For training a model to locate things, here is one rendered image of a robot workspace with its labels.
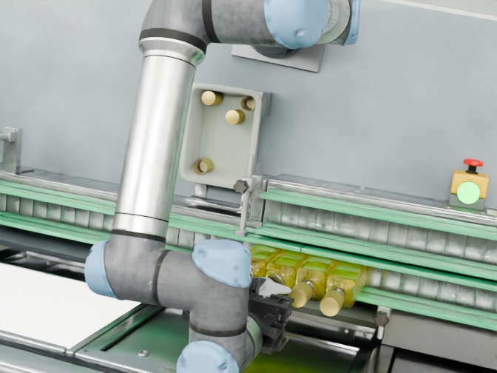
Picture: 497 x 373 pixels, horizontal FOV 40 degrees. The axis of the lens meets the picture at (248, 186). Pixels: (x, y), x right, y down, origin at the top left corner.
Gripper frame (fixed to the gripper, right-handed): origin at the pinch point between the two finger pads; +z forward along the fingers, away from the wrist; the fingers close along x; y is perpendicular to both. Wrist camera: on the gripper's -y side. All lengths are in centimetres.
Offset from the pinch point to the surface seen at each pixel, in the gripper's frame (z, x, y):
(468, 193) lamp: 32.1, 19.4, 31.0
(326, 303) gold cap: 1.4, 0.7, 10.8
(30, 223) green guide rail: 24, -4, -63
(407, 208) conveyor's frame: 29.7, 14.6, 20.0
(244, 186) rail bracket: 16.6, 15.0, -11.0
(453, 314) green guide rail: 22.2, -2.8, 32.3
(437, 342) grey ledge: 29.6, -11.5, 30.5
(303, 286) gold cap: 3.4, 1.9, 6.1
